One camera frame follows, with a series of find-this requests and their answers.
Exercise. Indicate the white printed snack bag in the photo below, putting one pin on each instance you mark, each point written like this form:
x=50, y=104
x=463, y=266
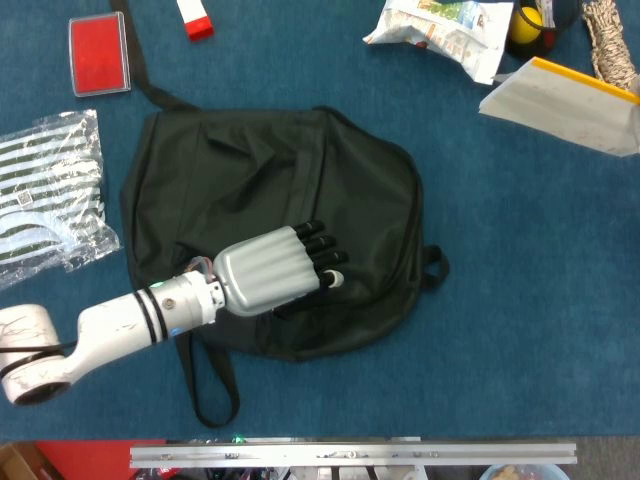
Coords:
x=445, y=30

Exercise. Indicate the black mesh pen holder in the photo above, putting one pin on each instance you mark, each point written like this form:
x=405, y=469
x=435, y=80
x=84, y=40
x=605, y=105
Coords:
x=565, y=17

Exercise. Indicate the striped garment in plastic bag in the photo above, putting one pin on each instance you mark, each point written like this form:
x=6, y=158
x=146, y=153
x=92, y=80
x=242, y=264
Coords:
x=45, y=190

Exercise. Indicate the red ink pad clear case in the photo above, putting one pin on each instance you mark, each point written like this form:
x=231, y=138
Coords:
x=99, y=54

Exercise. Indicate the red box under table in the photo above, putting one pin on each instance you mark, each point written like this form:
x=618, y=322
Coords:
x=90, y=457

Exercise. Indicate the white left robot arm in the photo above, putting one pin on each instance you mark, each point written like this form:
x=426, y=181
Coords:
x=115, y=325

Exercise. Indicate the red and white small box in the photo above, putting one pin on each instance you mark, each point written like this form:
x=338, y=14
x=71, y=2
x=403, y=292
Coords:
x=197, y=22

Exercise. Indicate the white book with yellow spine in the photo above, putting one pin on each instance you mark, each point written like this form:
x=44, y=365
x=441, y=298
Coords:
x=560, y=110

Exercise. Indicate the black fabric backpack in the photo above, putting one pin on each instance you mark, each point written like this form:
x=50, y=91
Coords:
x=260, y=165

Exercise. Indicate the brown cardboard box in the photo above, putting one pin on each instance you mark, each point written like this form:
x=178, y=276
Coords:
x=17, y=465

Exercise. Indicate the red cap marker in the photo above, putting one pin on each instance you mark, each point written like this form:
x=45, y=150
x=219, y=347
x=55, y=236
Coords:
x=546, y=12

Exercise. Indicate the light blue bucket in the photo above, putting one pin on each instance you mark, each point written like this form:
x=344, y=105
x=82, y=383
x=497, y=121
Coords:
x=525, y=472

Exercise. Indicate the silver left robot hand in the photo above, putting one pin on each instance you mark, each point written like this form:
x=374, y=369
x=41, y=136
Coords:
x=265, y=272

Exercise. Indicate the aluminium profile rail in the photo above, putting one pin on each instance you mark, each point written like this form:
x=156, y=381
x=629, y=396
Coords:
x=350, y=455

